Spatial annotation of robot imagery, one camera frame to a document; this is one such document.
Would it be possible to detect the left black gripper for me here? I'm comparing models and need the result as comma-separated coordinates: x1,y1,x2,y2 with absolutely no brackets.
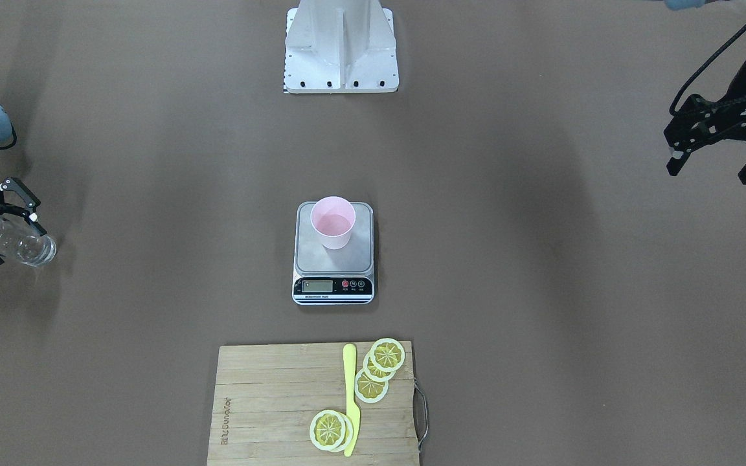
663,36,746,186

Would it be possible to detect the lemon slice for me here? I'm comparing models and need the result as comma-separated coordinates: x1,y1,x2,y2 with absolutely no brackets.
354,371,390,404
309,409,344,452
368,337,406,373
362,352,396,383
330,413,355,453

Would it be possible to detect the lemon slice behind front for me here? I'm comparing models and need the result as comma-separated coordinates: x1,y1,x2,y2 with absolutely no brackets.
330,413,355,453

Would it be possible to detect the lemon slice lower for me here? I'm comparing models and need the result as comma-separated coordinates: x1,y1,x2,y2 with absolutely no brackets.
354,371,390,404

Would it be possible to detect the digital kitchen scale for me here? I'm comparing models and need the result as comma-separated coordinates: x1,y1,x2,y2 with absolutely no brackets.
291,201,376,305

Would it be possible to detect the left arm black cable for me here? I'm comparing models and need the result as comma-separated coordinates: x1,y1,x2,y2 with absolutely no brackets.
670,0,746,117

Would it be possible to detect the pink plastic cup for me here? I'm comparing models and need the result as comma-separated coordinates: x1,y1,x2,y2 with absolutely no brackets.
310,195,356,250

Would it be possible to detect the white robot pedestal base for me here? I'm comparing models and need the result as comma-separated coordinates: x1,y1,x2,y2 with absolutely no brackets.
282,1,400,94

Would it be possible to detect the lemon slice middle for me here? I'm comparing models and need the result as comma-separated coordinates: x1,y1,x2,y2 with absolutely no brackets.
362,352,396,383

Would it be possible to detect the bamboo cutting board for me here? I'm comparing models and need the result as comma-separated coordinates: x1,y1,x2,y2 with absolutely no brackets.
207,341,427,465

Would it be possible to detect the glass sauce bottle metal spout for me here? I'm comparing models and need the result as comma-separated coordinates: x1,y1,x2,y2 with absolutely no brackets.
0,215,57,267

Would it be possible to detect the lemon slice top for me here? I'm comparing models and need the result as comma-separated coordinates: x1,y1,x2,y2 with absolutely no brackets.
368,337,406,373

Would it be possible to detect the yellow plastic knife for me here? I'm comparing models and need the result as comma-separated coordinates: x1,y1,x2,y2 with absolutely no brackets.
343,343,361,458

